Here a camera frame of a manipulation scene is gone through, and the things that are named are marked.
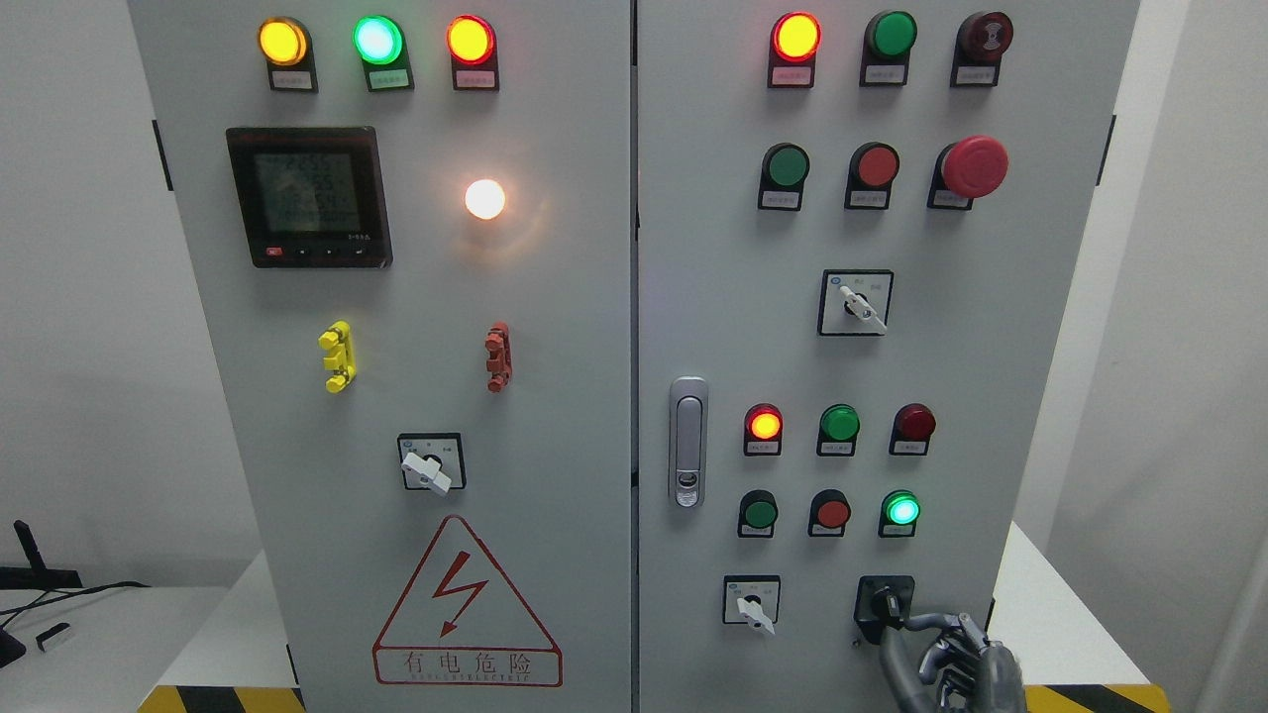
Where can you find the black digital power meter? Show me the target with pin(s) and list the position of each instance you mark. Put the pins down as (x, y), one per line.
(311, 197)

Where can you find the white selector switch upper right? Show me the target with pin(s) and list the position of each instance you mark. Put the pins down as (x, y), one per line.
(855, 302)

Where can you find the yellow indicator light top left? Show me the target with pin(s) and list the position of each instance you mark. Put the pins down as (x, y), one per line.
(286, 46)

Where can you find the grey right cabinet door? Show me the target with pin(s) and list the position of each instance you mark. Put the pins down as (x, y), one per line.
(730, 293)

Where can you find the small white usb stick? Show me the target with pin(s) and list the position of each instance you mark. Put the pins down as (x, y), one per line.
(54, 636)

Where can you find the silver door latch handle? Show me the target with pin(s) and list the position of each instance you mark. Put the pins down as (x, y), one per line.
(688, 410)

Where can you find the green push button lower left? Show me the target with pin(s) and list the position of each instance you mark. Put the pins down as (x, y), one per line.
(758, 513)

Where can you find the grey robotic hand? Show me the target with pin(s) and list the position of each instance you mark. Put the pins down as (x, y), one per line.
(963, 670)

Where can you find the green push button lower right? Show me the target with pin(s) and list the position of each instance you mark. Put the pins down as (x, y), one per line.
(899, 515)

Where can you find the white selector switch lower right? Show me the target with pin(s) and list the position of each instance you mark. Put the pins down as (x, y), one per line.
(752, 601)

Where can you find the black rotary knob switch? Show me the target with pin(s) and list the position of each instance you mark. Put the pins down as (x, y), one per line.
(882, 603)

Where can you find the red lit indicator top right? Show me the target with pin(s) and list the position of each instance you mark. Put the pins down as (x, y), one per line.
(794, 43)

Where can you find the red terminal connector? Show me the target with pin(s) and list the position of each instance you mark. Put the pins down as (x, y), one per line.
(499, 357)

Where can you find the red push button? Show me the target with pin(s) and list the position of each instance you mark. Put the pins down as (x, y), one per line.
(828, 514)
(873, 168)

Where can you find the yellow terminal connector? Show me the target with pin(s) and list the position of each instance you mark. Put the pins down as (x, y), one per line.
(337, 343)

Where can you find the red lit indicator light left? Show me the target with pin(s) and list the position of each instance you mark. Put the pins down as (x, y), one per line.
(473, 54)

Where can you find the red push button upper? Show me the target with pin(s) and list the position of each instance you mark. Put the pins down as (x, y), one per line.
(873, 168)

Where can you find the white glowing lamp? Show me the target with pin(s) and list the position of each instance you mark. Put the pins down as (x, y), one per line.
(485, 199)

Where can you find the white selector switch left door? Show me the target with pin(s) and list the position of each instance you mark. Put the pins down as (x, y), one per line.
(432, 462)

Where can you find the red lit indicator middle left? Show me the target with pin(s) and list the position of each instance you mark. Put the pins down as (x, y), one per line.
(763, 430)

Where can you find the green unlit indicator top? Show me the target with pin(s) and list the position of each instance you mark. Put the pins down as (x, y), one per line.
(886, 49)

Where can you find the grey cabinet door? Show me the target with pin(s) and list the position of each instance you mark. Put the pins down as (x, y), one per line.
(548, 460)
(730, 293)

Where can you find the red indicator middle right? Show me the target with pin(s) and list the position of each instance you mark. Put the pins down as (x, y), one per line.
(912, 430)

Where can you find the dark red buzzer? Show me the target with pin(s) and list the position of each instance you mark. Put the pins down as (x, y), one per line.
(981, 41)

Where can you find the black device with antenna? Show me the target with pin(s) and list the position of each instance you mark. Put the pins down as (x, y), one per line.
(36, 574)

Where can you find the green lit indicator light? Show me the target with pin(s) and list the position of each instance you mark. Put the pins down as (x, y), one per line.
(383, 51)

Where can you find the white selector switch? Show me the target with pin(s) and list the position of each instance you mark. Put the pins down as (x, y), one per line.
(855, 302)
(752, 601)

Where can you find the red push button lower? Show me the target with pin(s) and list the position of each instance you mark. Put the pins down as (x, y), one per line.
(828, 514)

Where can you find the red emergency stop button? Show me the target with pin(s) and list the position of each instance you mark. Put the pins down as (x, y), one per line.
(966, 170)

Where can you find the green push button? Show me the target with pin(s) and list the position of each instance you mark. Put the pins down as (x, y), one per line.
(758, 513)
(782, 177)
(899, 515)

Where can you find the green indicator middle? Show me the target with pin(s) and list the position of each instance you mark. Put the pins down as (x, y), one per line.
(839, 428)

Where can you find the grey left cabinet door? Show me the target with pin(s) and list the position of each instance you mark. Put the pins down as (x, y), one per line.
(548, 460)

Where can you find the green push button upper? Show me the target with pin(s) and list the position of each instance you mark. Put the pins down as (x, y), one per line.
(782, 177)

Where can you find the red electric hazard sticker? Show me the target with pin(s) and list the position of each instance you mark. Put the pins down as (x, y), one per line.
(460, 621)

